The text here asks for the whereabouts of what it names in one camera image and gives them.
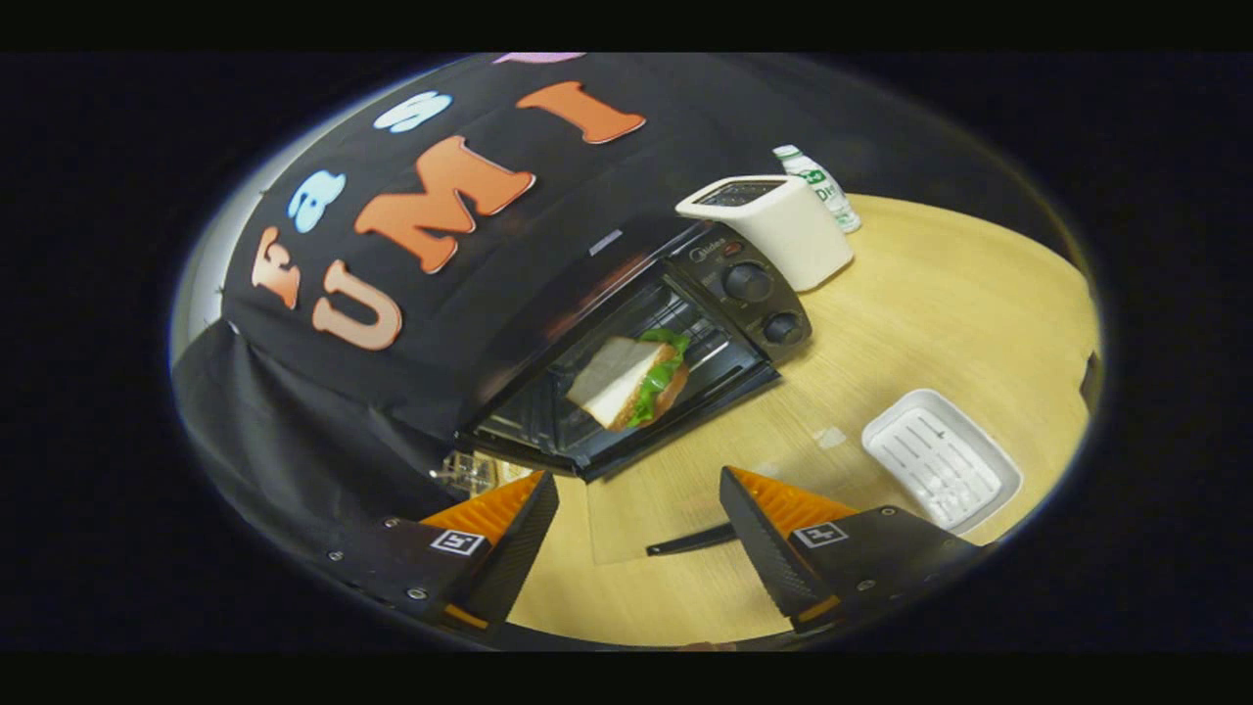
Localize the white plastic tray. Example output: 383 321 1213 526
861 389 1024 535

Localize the small metal clamp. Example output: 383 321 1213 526
431 450 502 493

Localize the lettuce sandwich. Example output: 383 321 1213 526
566 328 692 432

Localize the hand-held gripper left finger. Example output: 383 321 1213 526
323 471 561 630

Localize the white pop-up toaster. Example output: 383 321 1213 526
675 174 855 293

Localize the white bottle green label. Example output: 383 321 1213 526
773 145 862 234

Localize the black toaster oven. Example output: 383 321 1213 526
455 217 813 567

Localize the black backdrop cloth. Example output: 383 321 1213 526
171 54 1078 588

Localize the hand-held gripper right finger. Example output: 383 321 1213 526
719 466 985 634

